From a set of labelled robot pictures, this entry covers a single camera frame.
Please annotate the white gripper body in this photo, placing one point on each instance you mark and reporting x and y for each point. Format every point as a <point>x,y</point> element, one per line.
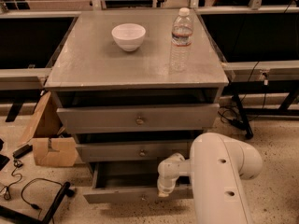
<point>163,187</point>

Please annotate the grey bottom drawer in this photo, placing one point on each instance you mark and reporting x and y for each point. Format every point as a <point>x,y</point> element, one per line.
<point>130,181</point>

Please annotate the grey drawer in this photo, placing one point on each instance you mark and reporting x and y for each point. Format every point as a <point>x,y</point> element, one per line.
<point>130,181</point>
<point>132,151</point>
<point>137,118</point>

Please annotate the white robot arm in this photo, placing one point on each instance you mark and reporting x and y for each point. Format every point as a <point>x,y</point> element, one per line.
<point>217,166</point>

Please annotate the grey middle drawer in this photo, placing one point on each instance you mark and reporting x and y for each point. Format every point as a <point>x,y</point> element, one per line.
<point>132,151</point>

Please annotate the grey top drawer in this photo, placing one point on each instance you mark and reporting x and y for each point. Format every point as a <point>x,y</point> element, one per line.
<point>137,118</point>

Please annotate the grey wooden drawer cabinet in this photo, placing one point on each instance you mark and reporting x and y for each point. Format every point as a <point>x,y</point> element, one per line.
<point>92,70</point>

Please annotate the black table leg right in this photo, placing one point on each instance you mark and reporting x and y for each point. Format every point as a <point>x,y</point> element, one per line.
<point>249,133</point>

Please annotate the brown cardboard box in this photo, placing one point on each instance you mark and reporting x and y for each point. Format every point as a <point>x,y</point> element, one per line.
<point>43,133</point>

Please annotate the white ceramic bowl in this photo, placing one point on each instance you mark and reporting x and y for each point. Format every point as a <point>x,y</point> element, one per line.
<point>128,36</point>

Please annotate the clear plastic water bottle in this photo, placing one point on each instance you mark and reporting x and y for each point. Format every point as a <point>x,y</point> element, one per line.
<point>181,40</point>

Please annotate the black rectangular device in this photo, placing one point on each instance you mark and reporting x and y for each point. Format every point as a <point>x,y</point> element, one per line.
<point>22,151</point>

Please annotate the black floor stand frame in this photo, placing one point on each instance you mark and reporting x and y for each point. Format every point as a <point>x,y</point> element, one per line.
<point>19,218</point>

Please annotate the grey metal rail right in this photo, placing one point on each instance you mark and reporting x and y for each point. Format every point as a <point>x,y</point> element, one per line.
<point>259,71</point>

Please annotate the grey metal rail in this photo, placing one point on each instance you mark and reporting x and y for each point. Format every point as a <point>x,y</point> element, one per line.
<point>259,71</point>
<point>23,79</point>

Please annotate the grey metal rail left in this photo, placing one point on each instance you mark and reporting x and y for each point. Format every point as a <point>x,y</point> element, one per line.
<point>23,79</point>

